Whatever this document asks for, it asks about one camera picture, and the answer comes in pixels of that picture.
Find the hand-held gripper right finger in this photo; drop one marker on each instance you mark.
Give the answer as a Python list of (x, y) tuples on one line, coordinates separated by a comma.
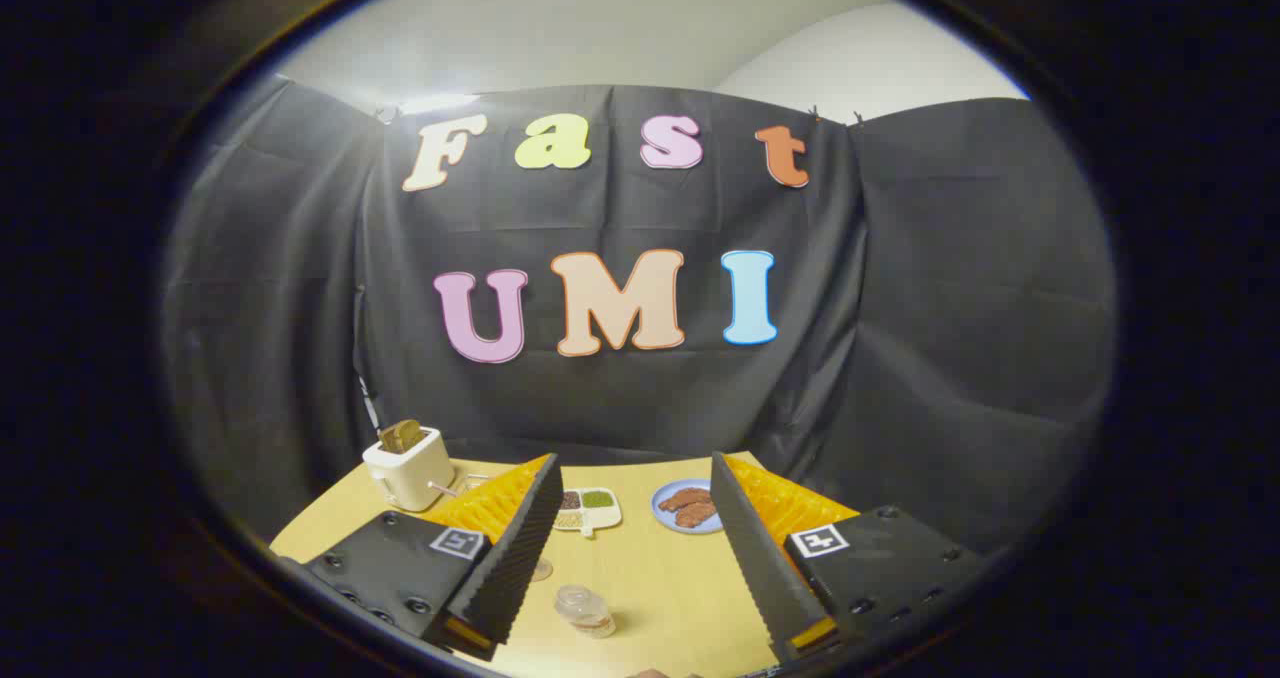
[(760, 568)]

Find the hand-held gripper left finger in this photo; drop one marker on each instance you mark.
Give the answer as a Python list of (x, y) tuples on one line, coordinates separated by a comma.
[(520, 558)]

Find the round brown coaster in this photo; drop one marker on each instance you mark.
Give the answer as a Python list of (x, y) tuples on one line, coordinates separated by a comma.
[(542, 570)]

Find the clear plastic juice bottle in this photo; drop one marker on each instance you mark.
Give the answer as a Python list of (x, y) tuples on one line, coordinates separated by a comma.
[(587, 610)]

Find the white divided dish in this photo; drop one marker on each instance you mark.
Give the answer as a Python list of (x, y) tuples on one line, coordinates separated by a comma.
[(590, 513)]

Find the brown meat piece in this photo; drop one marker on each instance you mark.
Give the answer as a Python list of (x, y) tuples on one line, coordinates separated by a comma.
[(693, 517), (685, 499)]

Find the light wooden table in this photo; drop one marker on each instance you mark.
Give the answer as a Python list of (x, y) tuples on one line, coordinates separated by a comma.
[(660, 578)]

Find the light blue plate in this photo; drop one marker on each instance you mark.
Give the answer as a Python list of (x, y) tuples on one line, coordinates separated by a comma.
[(662, 513)]

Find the cream toaster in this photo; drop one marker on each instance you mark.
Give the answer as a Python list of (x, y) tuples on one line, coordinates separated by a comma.
[(405, 473)]

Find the brown toast slice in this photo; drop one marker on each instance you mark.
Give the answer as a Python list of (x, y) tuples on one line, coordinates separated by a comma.
[(402, 436)]

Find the black backdrop cloth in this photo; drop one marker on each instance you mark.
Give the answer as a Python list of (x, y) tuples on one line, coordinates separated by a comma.
[(900, 308)]

